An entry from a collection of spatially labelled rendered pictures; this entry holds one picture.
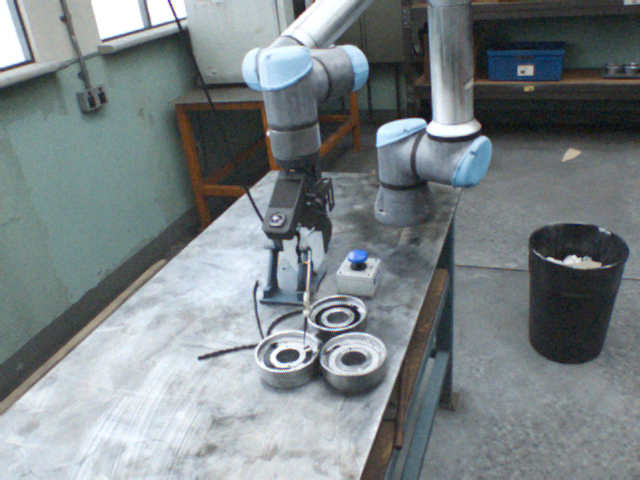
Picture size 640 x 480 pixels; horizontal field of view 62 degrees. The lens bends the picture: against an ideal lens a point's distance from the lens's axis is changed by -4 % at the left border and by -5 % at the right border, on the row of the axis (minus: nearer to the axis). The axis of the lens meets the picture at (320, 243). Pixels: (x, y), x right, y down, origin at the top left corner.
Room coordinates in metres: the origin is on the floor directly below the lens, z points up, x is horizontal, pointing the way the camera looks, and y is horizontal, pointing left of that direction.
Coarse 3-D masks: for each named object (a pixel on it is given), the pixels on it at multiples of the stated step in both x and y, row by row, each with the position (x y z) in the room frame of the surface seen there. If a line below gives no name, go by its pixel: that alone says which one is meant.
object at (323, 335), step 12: (324, 300) 0.85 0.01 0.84; (336, 300) 0.85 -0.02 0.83; (348, 300) 0.85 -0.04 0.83; (360, 300) 0.83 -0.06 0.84; (312, 312) 0.83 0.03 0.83; (324, 312) 0.82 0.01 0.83; (336, 312) 0.82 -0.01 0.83; (348, 312) 0.82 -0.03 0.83; (360, 312) 0.81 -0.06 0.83; (312, 324) 0.78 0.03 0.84; (336, 324) 0.78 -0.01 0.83; (360, 324) 0.77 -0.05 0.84; (324, 336) 0.76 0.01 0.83
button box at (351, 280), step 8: (344, 264) 0.96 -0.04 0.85; (352, 264) 0.95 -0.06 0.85; (368, 264) 0.95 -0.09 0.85; (376, 264) 0.94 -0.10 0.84; (344, 272) 0.93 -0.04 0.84; (352, 272) 0.92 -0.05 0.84; (360, 272) 0.92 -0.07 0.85; (368, 272) 0.92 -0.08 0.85; (376, 272) 0.93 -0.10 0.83; (344, 280) 0.92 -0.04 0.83; (352, 280) 0.91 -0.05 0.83; (360, 280) 0.90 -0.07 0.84; (368, 280) 0.90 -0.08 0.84; (376, 280) 0.93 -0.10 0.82; (344, 288) 0.92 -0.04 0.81; (352, 288) 0.91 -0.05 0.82; (360, 288) 0.91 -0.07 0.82; (368, 288) 0.90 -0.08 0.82; (376, 288) 0.92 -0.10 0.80; (368, 296) 0.90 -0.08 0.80
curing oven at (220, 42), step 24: (192, 0) 3.20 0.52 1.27; (216, 0) 3.14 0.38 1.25; (240, 0) 3.08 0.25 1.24; (264, 0) 3.03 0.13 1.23; (288, 0) 3.06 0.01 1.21; (312, 0) 3.37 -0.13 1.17; (192, 24) 3.21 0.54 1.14; (216, 24) 3.15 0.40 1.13; (240, 24) 3.09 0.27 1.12; (264, 24) 3.04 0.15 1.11; (288, 24) 3.03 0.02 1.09; (216, 48) 3.16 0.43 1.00; (240, 48) 3.10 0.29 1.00; (216, 72) 3.17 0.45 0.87; (240, 72) 3.11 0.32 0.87
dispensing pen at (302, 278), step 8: (304, 264) 0.79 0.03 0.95; (304, 272) 0.78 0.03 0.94; (304, 280) 0.78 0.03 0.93; (304, 288) 0.77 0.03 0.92; (304, 296) 0.78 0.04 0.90; (304, 304) 0.77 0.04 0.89; (304, 312) 0.76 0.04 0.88; (304, 320) 0.76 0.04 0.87; (304, 328) 0.75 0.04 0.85; (304, 336) 0.74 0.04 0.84
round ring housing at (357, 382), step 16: (336, 336) 0.73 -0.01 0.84; (352, 336) 0.74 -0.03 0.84; (368, 336) 0.73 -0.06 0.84; (320, 352) 0.70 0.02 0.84; (352, 352) 0.71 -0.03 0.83; (368, 352) 0.70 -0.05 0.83; (384, 352) 0.68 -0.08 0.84; (352, 368) 0.67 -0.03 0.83; (384, 368) 0.66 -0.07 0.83; (336, 384) 0.65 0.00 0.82; (352, 384) 0.64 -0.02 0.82; (368, 384) 0.64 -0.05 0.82
